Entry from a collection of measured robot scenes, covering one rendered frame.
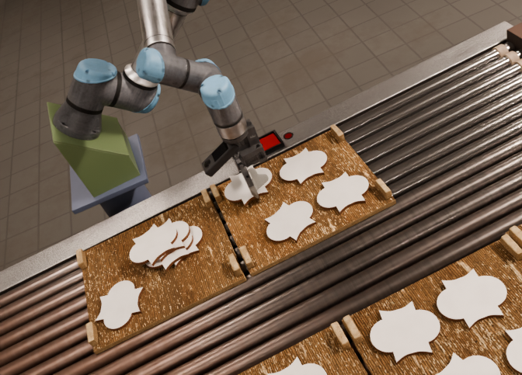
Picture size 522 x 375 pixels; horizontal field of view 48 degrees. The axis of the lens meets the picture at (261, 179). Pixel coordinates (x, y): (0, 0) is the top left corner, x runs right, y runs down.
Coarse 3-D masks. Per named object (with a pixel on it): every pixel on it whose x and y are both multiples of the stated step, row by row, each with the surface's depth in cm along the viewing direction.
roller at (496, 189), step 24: (480, 192) 142; (504, 192) 141; (432, 216) 142; (456, 216) 140; (408, 240) 139; (360, 264) 138; (312, 288) 138; (264, 312) 137; (216, 336) 136; (168, 360) 135
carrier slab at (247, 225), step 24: (312, 144) 169; (336, 144) 166; (336, 168) 160; (360, 168) 157; (288, 192) 159; (312, 192) 156; (240, 216) 158; (264, 216) 155; (336, 216) 148; (360, 216) 146; (240, 240) 152; (264, 240) 150; (288, 240) 147; (312, 240) 145; (264, 264) 144
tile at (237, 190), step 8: (248, 168) 164; (256, 168) 163; (264, 168) 162; (232, 176) 164; (240, 176) 163; (272, 176) 160; (232, 184) 162; (240, 184) 161; (264, 184) 158; (224, 192) 161; (232, 192) 160; (240, 192) 159; (248, 192) 158; (264, 192) 156; (232, 200) 158; (240, 200) 158; (248, 200) 156
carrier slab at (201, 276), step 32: (160, 224) 165; (192, 224) 161; (96, 256) 164; (128, 256) 160; (192, 256) 153; (224, 256) 150; (96, 288) 155; (160, 288) 149; (192, 288) 146; (224, 288) 143; (160, 320) 142; (96, 352) 142
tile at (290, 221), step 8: (280, 208) 154; (288, 208) 153; (296, 208) 152; (304, 208) 152; (272, 216) 153; (280, 216) 152; (288, 216) 151; (296, 216) 151; (304, 216) 150; (312, 216) 150; (272, 224) 151; (280, 224) 150; (288, 224) 149; (296, 224) 149; (304, 224) 148; (312, 224) 148; (272, 232) 149; (280, 232) 148; (288, 232) 148; (296, 232) 147; (272, 240) 148; (280, 240) 146; (296, 240) 145
